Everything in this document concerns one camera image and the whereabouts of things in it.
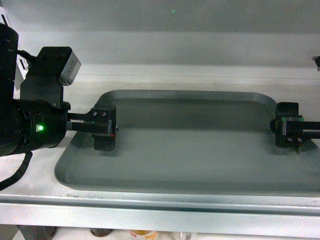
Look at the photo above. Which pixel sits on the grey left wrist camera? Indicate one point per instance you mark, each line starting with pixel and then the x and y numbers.
pixel 70 70

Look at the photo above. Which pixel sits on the right wrist camera corner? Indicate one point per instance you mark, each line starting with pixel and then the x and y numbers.
pixel 316 59

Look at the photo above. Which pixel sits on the dark brown jar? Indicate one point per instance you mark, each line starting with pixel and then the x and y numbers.
pixel 34 232

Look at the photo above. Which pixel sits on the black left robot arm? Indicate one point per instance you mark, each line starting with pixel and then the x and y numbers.
pixel 15 65

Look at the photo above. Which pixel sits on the yellow jar with label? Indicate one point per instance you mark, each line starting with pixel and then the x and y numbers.
pixel 143 234

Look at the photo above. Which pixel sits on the clear glass jar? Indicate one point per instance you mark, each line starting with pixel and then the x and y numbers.
pixel 184 235

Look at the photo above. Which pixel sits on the silver grey serving tray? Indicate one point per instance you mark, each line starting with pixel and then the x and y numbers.
pixel 190 141

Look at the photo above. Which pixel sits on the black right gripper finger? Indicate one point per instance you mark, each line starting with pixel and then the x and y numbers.
pixel 296 139
pixel 288 121

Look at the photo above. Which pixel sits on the brown lidded jar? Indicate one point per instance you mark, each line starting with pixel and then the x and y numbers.
pixel 100 232

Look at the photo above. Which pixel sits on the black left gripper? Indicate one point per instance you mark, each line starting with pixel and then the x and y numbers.
pixel 44 116

